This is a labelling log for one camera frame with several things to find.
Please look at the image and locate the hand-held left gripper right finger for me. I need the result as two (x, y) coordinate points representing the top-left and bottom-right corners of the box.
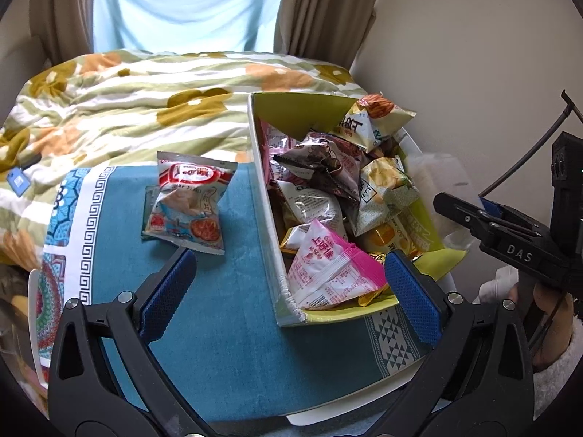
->
(364, 250), (536, 437)

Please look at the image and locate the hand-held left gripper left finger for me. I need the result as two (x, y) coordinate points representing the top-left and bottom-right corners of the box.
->
(48, 248), (212, 437)

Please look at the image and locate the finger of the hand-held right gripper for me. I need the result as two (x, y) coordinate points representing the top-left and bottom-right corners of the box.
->
(433, 192), (568, 283)
(480, 199), (549, 235)

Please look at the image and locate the green cardboard box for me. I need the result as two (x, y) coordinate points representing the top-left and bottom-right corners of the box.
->
(247, 92), (465, 328)

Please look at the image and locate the person's right forearm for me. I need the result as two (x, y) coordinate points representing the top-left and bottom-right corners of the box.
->
(531, 323), (583, 429)

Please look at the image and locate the person's right hand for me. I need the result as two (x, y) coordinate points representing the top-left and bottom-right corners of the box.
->
(531, 284), (575, 371)

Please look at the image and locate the teal patterned tablecloth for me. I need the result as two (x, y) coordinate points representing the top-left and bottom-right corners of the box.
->
(27, 164), (438, 420)

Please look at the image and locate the white plastic container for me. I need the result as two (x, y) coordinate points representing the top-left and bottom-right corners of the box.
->
(401, 127), (472, 256)

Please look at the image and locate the pale green chip snack bag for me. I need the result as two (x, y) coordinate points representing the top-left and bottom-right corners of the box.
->
(357, 157), (422, 237)

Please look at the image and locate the red and white snack bag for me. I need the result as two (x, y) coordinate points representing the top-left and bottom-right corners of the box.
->
(141, 150), (238, 256)

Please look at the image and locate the dark brown snack bag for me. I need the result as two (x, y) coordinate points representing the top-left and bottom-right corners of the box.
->
(273, 133), (365, 201)

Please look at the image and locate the orange and white snack bag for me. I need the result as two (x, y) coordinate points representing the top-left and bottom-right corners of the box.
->
(328, 93), (417, 151)

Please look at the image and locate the pale pink snack bag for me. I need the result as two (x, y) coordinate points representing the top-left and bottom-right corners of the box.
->
(264, 123), (297, 183)

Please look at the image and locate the floral striped blanket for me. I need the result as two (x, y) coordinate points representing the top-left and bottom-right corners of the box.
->
(0, 49), (365, 274)

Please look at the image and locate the brown curtain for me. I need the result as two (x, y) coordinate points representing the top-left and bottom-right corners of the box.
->
(30, 0), (98, 67)
(273, 0), (388, 71)

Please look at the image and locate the pale blue sheer curtain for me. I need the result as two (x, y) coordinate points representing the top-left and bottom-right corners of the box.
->
(91, 0), (292, 55)

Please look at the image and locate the black cable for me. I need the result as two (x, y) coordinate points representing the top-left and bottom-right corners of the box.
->
(480, 91), (583, 196)

